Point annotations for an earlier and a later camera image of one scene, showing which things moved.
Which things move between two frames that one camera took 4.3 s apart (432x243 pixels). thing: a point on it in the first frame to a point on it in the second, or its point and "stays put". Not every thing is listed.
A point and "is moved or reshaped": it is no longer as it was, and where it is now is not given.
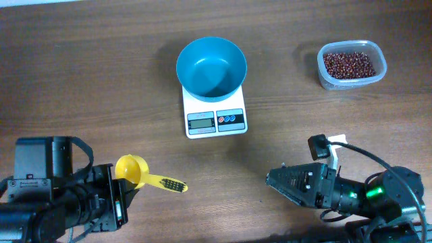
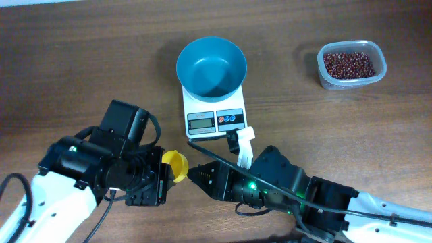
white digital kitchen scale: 206,119 stays put
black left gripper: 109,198 to 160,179
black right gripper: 322,184 to 222,180
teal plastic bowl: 211,69 stays put
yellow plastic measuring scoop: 134,169 is moved or reshaped
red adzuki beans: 345,65 stays put
